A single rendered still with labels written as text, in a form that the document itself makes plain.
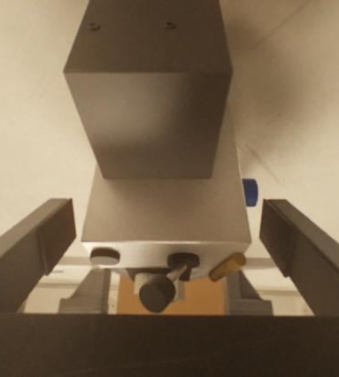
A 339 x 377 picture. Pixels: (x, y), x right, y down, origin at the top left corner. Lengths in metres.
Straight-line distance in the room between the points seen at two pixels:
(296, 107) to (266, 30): 0.07
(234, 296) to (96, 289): 0.13
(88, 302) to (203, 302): 0.28
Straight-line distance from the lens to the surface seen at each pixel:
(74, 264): 0.23
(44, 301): 0.77
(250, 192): 0.17
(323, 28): 0.20
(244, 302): 0.27
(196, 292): 0.51
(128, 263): 0.17
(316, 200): 0.36
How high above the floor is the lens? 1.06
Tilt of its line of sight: 33 degrees down
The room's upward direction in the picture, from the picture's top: 179 degrees counter-clockwise
